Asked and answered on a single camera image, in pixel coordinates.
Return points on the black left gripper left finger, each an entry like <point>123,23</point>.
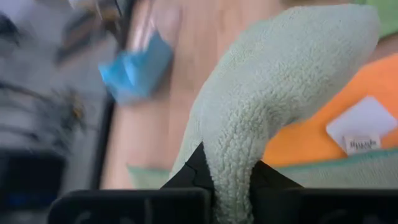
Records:
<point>186,199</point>

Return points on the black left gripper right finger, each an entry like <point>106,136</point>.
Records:
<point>295,205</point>

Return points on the sage green microfiber towel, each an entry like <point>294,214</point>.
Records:
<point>264,77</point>

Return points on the blue microfiber towel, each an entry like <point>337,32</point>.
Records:
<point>136,71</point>

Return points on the orange microfiber towel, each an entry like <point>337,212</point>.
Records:
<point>304,137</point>

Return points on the lime green microfiber towel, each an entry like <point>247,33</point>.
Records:
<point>387,15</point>

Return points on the white tag on orange towel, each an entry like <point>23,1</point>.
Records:
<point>360,121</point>

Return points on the black perforated computer case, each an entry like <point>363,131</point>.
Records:
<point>28,180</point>

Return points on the black metal table frame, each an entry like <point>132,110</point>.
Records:
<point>104,140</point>

